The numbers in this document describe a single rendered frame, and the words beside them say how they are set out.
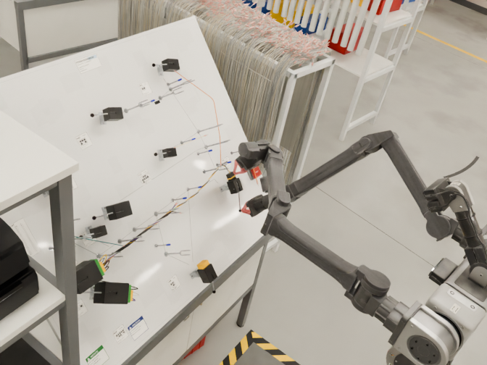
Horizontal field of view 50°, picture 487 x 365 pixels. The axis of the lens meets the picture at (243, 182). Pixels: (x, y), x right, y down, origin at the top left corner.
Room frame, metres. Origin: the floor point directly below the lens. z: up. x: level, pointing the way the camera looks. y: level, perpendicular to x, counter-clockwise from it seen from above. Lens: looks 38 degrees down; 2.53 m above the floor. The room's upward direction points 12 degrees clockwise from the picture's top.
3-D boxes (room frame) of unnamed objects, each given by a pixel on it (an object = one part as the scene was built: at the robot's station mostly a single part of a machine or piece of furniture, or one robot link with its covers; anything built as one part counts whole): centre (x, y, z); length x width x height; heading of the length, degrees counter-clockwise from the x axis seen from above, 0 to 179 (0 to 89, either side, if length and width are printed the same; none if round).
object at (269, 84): (2.83, 0.32, 0.78); 1.39 x 0.45 x 1.56; 54
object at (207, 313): (1.64, -0.03, 0.60); 0.55 x 0.03 x 0.39; 152
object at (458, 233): (1.36, -0.77, 1.45); 0.09 x 0.08 x 0.12; 144
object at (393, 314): (0.95, -0.48, 1.45); 0.09 x 0.08 x 0.12; 144
